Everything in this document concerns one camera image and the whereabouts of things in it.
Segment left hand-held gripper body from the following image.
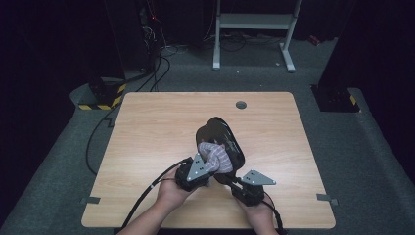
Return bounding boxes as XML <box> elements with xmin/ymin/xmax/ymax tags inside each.
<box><xmin>174</xmin><ymin>152</ymin><xmax>215</xmax><ymax>193</ymax></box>

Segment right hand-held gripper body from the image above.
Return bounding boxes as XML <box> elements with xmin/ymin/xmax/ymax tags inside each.
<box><xmin>230</xmin><ymin>168</ymin><xmax>277</xmax><ymax>208</ymax></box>

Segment grey striped cloth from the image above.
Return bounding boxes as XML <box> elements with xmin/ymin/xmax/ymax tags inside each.
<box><xmin>197</xmin><ymin>141</ymin><xmax>234</xmax><ymax>175</ymax></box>

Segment black floral lacquer plate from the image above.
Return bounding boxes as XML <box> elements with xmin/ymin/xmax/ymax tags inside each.
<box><xmin>195</xmin><ymin>117</ymin><xmax>247</xmax><ymax>184</ymax></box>

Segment person's right hand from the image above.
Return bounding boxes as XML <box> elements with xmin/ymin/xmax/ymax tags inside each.
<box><xmin>235</xmin><ymin>193</ymin><xmax>276</xmax><ymax>229</ymax></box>

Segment person's left hand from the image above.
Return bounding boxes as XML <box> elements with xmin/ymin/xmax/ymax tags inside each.
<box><xmin>156</xmin><ymin>175</ymin><xmax>198</xmax><ymax>212</ymax></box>

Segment grey tape piece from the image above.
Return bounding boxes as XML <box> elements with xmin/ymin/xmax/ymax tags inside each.
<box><xmin>79</xmin><ymin>196</ymin><xmax>102</xmax><ymax>206</ymax></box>
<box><xmin>316</xmin><ymin>193</ymin><xmax>340</xmax><ymax>207</ymax></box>

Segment black stand base yellow stripes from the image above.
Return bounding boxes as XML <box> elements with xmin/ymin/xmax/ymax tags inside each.
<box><xmin>77</xmin><ymin>76</ymin><xmax>127</xmax><ymax>112</ymax></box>

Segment black stand base yellow mark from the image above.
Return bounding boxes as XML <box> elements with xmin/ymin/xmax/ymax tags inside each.
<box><xmin>310</xmin><ymin>83</ymin><xmax>362</xmax><ymax>114</ymax></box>

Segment white metal stand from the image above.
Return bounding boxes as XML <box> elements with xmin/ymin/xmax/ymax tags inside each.
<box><xmin>212</xmin><ymin>0</ymin><xmax>303</xmax><ymax>73</ymax></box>

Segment small red item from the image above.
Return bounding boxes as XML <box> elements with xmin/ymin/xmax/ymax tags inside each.
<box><xmin>307</xmin><ymin>34</ymin><xmax>323</xmax><ymax>47</ymax></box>

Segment right hand-held gripper cable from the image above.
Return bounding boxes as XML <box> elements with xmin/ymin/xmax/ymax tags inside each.
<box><xmin>260</xmin><ymin>200</ymin><xmax>289</xmax><ymax>235</ymax></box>

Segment hand-held gripper cable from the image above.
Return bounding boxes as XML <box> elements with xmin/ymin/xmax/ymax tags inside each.
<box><xmin>260</xmin><ymin>200</ymin><xmax>289</xmax><ymax>235</ymax></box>
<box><xmin>120</xmin><ymin>157</ymin><xmax>194</xmax><ymax>230</ymax></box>

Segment left hand-held gripper cable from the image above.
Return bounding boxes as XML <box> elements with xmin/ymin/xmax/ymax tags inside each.
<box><xmin>120</xmin><ymin>157</ymin><xmax>194</xmax><ymax>230</ymax></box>

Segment black floor cable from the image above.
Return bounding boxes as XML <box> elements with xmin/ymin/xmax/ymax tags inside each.
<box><xmin>84</xmin><ymin>103</ymin><xmax>122</xmax><ymax>176</ymax></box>

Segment bundle of black floor cables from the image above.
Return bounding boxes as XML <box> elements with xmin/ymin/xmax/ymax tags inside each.
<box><xmin>125</xmin><ymin>45</ymin><xmax>180</xmax><ymax>93</ymax></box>

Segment black cables under stand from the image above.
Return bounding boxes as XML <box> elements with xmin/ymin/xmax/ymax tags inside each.
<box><xmin>203</xmin><ymin>29</ymin><xmax>286</xmax><ymax>53</ymax></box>

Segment dark equipment with wires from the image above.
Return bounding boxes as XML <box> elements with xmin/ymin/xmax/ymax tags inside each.
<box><xmin>138</xmin><ymin>6</ymin><xmax>164</xmax><ymax>73</ymax></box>

